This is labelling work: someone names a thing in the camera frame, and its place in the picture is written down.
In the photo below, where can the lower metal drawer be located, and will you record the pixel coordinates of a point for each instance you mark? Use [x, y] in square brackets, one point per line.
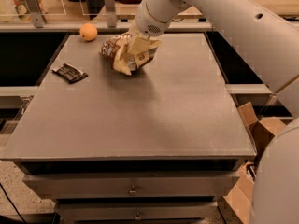
[135, 211]

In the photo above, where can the metal bracket post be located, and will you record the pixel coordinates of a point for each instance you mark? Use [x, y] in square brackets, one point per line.
[38, 19]
[111, 13]

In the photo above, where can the rxbar chocolate bar wrapper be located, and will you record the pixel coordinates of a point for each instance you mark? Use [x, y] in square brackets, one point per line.
[69, 73]

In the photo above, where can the cardboard box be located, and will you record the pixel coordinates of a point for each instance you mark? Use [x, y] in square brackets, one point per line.
[261, 133]

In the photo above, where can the metal drawer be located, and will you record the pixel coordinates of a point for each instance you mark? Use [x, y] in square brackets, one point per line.
[135, 211]
[131, 185]

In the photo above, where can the upper metal drawer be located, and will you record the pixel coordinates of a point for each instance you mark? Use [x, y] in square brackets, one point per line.
[131, 185]

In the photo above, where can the middle metal bracket post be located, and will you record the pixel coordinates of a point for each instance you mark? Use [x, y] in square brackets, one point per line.
[111, 13]

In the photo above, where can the orange fruit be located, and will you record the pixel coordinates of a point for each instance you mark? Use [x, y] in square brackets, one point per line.
[88, 32]

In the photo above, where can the brown chip bag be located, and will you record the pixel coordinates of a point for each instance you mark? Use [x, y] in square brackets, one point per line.
[110, 47]

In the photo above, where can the left metal bracket post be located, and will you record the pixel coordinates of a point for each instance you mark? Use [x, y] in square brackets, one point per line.
[38, 19]

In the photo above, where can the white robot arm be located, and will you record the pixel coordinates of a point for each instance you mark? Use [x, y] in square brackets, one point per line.
[270, 46]

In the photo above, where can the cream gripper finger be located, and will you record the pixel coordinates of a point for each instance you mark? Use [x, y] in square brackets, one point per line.
[120, 61]
[139, 44]

